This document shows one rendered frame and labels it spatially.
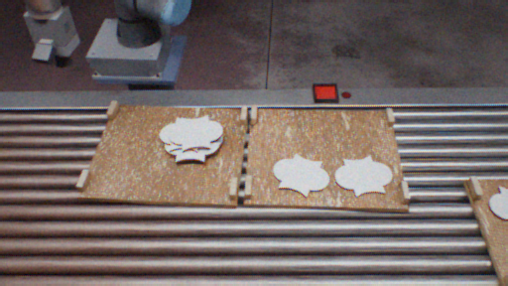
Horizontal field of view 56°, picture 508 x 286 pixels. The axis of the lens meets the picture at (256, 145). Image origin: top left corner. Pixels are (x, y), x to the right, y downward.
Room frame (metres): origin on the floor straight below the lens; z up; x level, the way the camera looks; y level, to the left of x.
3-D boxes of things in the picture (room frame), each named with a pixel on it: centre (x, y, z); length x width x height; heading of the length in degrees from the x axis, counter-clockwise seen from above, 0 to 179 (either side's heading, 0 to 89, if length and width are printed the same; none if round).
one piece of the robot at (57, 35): (0.98, 0.49, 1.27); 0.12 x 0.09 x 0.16; 167
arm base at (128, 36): (1.42, 0.39, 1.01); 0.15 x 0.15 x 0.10
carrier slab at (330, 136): (0.87, -0.18, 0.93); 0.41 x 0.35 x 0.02; 86
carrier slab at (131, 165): (0.90, 0.24, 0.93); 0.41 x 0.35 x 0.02; 84
